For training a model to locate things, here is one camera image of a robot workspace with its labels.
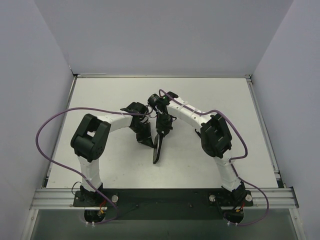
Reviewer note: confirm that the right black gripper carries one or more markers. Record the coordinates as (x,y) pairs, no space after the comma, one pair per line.
(163,130)

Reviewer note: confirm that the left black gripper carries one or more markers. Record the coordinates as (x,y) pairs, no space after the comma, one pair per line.
(144,135)

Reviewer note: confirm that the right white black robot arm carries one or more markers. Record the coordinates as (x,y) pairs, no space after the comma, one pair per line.
(213,129)

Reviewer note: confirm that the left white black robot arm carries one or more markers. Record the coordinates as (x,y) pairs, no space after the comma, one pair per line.
(90,139)

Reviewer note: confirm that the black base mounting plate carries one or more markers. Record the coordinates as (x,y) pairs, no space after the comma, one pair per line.
(162,204)

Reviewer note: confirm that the aluminium front rail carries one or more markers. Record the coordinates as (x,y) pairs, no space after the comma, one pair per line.
(52,199)

